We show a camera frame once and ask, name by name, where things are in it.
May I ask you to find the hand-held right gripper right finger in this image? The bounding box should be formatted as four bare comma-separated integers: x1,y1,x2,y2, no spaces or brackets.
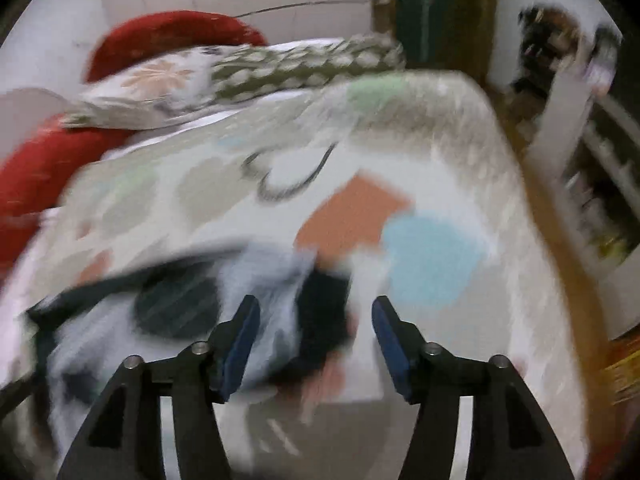
371,295,576,480

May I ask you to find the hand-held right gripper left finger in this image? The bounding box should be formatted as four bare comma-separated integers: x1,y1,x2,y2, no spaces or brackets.
57,294,262,480

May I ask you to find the dark blue pants striped lining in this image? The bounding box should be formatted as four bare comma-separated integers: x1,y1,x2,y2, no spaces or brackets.
25,244,361,466

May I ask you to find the heart print quilt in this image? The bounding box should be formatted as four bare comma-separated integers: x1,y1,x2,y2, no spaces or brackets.
0,70,601,480

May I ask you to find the white bed sheet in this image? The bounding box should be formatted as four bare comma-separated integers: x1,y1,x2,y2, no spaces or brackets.
100,107,241,161

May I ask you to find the long red printed pillow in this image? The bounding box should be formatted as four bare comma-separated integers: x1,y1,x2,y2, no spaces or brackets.
0,115,136,281

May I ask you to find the floral pillow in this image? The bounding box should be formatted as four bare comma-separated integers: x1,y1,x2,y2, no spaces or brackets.
60,45,241,131

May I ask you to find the white shelf unit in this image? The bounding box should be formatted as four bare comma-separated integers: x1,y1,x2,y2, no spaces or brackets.
510,5,640,336

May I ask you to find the olive dotted pillow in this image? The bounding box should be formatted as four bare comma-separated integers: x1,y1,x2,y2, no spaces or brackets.
210,32,408,103

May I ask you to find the plain red pillow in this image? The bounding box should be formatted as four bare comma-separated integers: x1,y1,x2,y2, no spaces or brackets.
85,10,271,83

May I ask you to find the wooden door frame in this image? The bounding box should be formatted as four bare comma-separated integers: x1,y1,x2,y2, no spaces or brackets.
465,0,498,86

